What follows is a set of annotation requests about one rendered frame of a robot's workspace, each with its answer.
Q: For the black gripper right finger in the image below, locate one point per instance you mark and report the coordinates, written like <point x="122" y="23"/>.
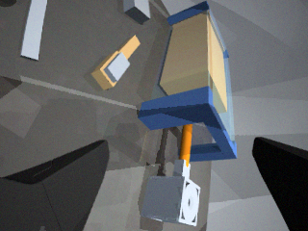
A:
<point x="284" y="169"/>

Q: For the clear-panelled rack with blue uprights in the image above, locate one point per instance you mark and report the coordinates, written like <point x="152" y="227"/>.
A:
<point x="194" y="64"/>

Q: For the grey flat bar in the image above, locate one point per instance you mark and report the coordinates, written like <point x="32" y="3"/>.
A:
<point x="33" y="30"/>

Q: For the grey box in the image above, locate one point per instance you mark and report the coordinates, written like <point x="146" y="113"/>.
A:
<point x="137" y="9"/>

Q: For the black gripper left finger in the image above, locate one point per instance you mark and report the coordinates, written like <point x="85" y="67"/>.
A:
<point x="57" y="195"/>

